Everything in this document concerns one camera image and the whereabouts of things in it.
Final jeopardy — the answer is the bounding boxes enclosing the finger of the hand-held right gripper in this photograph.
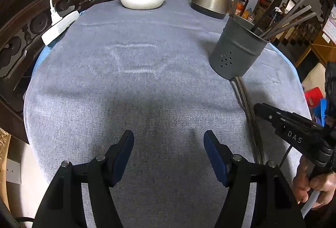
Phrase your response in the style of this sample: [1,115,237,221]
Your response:
[253,103,324,130]

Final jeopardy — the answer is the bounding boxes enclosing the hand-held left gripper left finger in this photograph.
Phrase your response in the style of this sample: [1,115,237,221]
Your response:
[32,130,135,228]

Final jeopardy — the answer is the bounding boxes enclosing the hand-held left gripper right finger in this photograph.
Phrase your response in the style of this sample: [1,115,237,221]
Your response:
[203,130,306,228]

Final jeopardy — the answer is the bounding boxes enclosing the grey metal utensil holder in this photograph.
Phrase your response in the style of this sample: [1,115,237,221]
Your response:
[209,15,271,81]

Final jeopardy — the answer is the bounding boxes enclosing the person's right hand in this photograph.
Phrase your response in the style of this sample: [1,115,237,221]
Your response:
[293,156,336,210]

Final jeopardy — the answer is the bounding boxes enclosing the red plastic stool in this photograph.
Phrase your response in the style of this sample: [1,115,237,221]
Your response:
[304,87,326,108]

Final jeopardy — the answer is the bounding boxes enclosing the cream plastic object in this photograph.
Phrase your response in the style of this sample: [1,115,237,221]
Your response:
[302,63,327,89]

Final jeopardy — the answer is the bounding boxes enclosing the orange wooden pillar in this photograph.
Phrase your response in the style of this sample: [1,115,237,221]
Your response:
[295,31,336,68]

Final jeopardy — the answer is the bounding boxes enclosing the grey tablecloth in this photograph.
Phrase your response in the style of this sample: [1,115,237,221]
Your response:
[24,0,313,228]

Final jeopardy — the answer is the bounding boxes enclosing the wooden stair railing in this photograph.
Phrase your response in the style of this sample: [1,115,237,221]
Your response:
[270,18,326,46]

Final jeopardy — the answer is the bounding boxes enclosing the white power strip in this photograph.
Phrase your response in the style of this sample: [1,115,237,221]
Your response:
[41,10,80,45]

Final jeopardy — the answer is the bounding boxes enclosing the dark carved wooden sideboard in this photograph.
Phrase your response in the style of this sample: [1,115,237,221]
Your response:
[0,0,124,144]

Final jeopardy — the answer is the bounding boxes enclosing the wall calendar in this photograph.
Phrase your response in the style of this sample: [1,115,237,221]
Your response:
[322,6,336,43]

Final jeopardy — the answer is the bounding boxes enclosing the white wall socket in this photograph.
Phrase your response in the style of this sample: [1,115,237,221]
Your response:
[7,160,21,182]

